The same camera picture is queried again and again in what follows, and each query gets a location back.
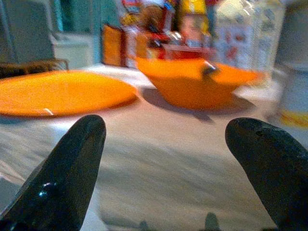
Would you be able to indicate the yellow package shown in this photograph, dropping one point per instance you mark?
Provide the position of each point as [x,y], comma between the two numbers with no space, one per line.
[195,7]

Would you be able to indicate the orange maroon snack bag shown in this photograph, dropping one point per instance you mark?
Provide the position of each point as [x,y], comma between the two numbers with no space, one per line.
[111,45]

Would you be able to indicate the metal spoon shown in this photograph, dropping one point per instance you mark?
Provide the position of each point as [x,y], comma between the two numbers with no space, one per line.
[209,69]

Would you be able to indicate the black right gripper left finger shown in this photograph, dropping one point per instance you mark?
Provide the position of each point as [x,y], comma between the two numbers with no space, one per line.
[60,173]

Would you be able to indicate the white low cabinet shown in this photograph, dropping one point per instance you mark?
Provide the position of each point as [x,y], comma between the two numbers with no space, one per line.
[72,50]

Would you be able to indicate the dark wicker basket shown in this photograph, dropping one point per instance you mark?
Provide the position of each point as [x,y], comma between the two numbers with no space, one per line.
[29,67]

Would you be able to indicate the orange plate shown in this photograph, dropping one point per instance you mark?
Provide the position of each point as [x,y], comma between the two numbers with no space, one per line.
[62,92]

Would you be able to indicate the white container with yellow band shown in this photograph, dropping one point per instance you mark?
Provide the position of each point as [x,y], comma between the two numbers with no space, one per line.
[294,101]

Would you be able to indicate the red yellow snack bag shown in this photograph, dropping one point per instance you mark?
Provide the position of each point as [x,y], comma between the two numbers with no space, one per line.
[144,14]

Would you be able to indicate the white printed food package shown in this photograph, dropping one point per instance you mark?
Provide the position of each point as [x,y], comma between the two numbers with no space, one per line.
[245,36]

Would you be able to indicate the red plastic container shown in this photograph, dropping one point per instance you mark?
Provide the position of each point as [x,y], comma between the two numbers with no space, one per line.
[190,53]

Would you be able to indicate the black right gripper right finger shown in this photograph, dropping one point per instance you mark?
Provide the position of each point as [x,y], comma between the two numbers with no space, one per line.
[274,168]

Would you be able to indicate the orange bowl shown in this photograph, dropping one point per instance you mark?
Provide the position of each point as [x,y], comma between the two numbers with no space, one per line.
[190,91]

